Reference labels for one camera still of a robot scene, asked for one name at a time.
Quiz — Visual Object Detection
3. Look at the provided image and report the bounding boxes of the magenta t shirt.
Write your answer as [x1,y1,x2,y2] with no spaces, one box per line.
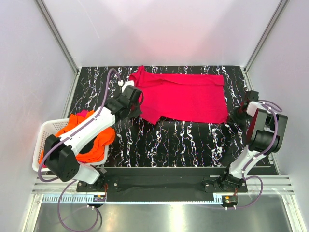
[129,66,228,124]

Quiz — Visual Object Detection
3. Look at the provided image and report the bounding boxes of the purple cable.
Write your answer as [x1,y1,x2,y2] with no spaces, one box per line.
[37,68,125,230]
[222,101,283,210]

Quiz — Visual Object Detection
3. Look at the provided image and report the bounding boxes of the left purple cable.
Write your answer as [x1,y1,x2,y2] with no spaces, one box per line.
[37,68,125,230]

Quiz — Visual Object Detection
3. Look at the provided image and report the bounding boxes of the aluminium frame post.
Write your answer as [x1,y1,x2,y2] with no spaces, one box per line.
[244,0,290,73]
[33,0,80,74]

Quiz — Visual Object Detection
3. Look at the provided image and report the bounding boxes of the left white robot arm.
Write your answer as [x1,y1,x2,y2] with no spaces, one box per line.
[39,85,143,191]

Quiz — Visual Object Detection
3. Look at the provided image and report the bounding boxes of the orange t shirt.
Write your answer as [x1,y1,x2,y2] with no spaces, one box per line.
[54,110,115,166]

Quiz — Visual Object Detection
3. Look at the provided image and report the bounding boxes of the aluminium rail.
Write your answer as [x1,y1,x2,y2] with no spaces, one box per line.
[32,175,294,205]

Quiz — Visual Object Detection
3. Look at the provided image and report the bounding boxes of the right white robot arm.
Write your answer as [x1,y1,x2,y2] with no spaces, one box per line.
[218,90,288,192]

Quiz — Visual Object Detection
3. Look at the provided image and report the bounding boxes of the left aluminium frame post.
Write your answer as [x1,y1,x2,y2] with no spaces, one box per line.
[33,0,80,74]

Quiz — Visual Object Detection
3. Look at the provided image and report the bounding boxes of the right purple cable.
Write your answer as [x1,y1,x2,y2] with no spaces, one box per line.
[222,101,283,210]

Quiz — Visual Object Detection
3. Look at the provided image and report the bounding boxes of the white plastic laundry basket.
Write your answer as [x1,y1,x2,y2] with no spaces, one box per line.
[31,118,109,173]

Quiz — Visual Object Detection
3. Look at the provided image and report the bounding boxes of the right aluminium frame post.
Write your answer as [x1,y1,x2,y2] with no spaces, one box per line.
[244,0,290,73]

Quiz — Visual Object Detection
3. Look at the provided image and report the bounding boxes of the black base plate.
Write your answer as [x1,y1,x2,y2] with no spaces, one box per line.
[77,167,247,203]

